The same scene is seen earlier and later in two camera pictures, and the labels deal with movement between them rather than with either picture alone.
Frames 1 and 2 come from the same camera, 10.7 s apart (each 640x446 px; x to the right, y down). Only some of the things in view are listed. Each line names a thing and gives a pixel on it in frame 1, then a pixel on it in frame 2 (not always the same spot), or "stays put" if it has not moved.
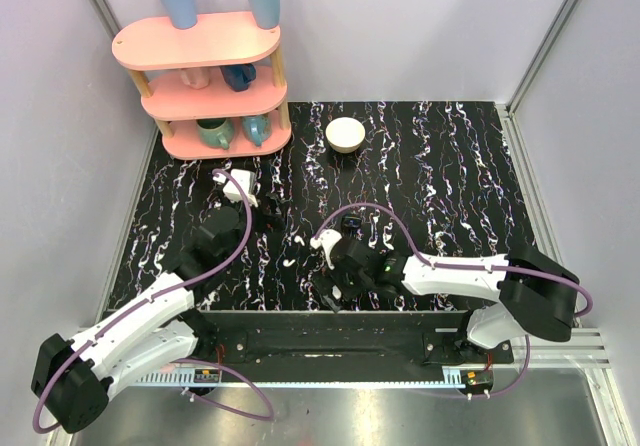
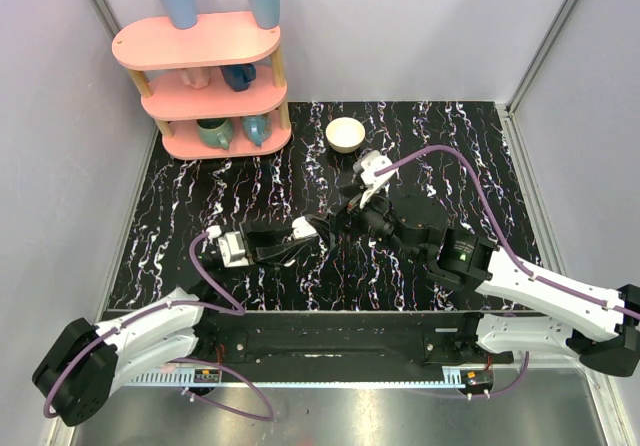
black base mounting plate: x=351 y=339 stays put
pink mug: x=197 y=77 stays put
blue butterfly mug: x=257 y=128 stays put
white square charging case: x=336 y=292 → x=302 y=228
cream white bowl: x=345 y=135 stays put
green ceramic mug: x=216 y=132 stays put
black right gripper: x=346 y=292 → x=346 y=212
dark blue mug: x=239 y=76 stays put
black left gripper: x=265 y=208 → x=251 y=245
